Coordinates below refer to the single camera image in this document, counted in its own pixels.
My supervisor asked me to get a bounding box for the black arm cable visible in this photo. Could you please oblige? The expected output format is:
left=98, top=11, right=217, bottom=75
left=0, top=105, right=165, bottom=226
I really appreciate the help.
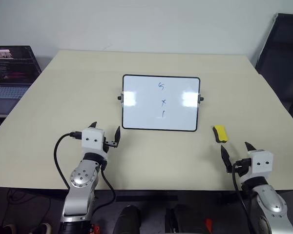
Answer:
left=94, top=163, right=116, bottom=215
left=231, top=164, right=254, bottom=234

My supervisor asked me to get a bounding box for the black chair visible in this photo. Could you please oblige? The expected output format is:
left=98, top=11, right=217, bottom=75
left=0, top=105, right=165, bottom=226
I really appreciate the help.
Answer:
left=254, top=13, right=293, bottom=125

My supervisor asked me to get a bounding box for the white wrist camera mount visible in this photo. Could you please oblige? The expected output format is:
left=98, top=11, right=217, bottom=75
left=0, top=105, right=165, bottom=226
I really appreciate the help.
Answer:
left=248, top=150, right=274, bottom=181
left=81, top=128, right=105, bottom=157

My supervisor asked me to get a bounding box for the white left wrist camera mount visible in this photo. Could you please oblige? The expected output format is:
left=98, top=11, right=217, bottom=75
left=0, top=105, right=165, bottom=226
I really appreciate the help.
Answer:
left=81, top=128, right=105, bottom=157

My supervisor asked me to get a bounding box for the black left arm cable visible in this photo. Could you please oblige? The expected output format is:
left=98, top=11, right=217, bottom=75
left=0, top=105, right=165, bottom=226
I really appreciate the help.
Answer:
left=94, top=163, right=116, bottom=215

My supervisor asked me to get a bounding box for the dark rounded narrow shape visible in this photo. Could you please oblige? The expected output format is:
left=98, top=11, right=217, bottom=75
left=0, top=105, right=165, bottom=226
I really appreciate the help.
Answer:
left=112, top=204, right=142, bottom=234

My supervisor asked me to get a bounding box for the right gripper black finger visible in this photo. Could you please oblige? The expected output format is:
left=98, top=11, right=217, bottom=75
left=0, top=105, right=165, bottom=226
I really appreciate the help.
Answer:
left=220, top=144, right=233, bottom=174
left=244, top=141, right=259, bottom=153

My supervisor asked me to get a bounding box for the dark shoe with white sole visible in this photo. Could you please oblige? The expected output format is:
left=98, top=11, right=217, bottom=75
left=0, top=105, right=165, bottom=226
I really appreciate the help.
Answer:
left=26, top=222, right=52, bottom=234

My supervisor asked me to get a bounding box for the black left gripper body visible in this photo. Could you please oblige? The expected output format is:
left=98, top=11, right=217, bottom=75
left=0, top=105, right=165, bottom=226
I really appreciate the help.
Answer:
left=103, top=136, right=118, bottom=154

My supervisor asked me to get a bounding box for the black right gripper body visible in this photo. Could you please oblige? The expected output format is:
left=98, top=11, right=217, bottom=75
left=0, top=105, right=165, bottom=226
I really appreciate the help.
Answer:
left=231, top=157, right=252, bottom=178

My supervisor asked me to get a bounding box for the black left wrist camera cable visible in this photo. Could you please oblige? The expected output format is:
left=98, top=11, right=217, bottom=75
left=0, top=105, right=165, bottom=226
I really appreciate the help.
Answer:
left=53, top=131, right=83, bottom=190

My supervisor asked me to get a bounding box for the black-framed small whiteboard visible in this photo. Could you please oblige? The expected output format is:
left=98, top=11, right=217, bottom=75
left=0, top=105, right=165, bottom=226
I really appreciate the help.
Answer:
left=122, top=74, right=201, bottom=133

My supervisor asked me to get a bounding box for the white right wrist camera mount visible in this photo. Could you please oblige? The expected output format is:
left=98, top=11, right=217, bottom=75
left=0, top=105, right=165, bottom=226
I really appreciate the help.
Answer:
left=248, top=150, right=274, bottom=181

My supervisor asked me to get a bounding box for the open grey laptop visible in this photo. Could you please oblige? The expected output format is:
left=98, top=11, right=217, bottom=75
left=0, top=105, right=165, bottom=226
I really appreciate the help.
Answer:
left=0, top=45, right=42, bottom=118

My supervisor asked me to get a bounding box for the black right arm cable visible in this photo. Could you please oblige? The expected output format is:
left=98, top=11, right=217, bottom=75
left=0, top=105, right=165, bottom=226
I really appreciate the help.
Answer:
left=231, top=164, right=254, bottom=234

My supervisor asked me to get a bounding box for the yellow and black eraser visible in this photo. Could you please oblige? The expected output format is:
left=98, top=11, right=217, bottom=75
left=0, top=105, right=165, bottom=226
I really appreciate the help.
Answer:
left=211, top=124, right=229, bottom=143

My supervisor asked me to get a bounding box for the thin black floor cable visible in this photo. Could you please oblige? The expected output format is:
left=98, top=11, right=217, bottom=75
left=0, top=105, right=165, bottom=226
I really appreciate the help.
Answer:
left=6, top=189, right=53, bottom=221

